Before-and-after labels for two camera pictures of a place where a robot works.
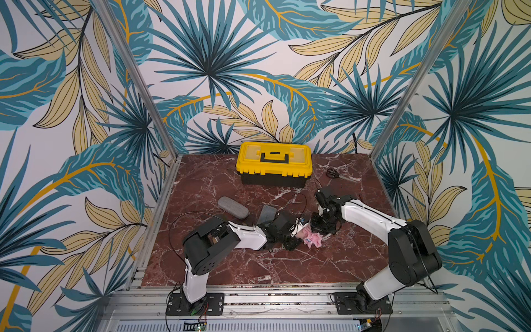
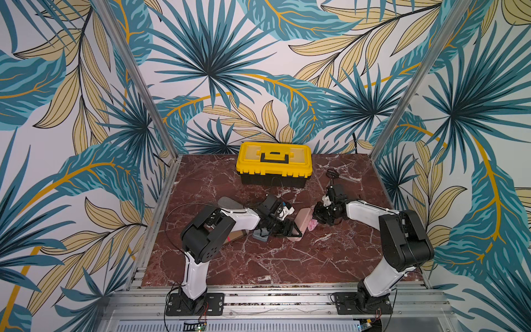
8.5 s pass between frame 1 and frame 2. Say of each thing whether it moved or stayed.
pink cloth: moved
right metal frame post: stayed
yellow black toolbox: stayed
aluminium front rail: stayed
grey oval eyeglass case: stayed
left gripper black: moved
